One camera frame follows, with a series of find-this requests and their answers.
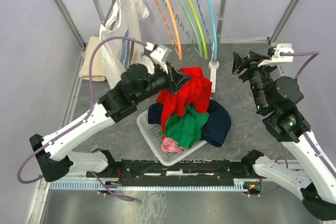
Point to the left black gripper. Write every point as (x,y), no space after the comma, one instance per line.
(175,80)

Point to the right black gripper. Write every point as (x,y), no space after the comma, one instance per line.
(254,59)

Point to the red t shirt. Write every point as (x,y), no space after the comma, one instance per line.
(197,92)

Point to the orange hanger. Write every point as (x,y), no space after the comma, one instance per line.
(166,13)

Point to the teal blue hanger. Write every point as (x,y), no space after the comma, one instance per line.
(210,30)

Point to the mint green hanger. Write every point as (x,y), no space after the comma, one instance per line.
(183,19)

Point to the green t shirt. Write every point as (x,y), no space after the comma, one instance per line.
(186,129)

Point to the navy blue t shirt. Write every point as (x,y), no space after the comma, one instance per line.
(215,130)

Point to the pink t shirt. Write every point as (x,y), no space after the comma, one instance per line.
(171,146)

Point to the white t shirt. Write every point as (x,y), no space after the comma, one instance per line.
(117,55)

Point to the yellow green hanger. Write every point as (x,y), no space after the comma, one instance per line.
(199,41)

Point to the grey hanger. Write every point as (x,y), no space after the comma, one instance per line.
(109,12)

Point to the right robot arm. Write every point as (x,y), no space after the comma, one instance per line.
(276,100)

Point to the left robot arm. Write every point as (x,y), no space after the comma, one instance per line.
(55,152)

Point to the white plastic basket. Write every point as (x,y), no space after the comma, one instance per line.
(153,137)

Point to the folded beige cloth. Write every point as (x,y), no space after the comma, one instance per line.
(98,74)

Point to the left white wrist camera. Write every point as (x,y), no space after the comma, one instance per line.
(159,54)

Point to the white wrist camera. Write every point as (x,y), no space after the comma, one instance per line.
(159,54)
(278,56)

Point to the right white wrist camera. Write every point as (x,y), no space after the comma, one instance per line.
(278,56)

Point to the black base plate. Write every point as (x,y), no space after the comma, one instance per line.
(184,173)

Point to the light blue cable duct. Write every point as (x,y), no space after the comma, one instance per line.
(76,184)

